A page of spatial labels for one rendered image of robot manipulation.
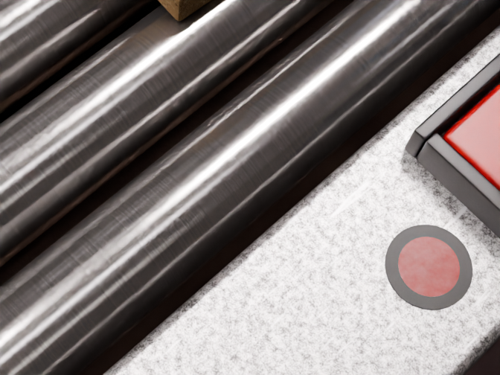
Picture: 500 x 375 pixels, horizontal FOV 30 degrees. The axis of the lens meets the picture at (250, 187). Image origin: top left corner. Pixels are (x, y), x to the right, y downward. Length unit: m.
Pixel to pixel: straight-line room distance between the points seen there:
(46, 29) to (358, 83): 0.12
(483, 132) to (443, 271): 0.05
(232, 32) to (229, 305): 0.11
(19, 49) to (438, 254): 0.17
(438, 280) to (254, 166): 0.08
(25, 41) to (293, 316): 0.15
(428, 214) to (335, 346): 0.06
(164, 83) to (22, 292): 0.09
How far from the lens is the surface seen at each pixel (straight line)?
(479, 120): 0.35
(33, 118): 0.35
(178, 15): 0.36
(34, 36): 0.37
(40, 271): 0.33
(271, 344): 0.32
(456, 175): 0.34
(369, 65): 0.37
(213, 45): 0.36
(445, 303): 0.34
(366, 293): 0.33
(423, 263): 0.34
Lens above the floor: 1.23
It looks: 68 degrees down
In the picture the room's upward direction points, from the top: 12 degrees clockwise
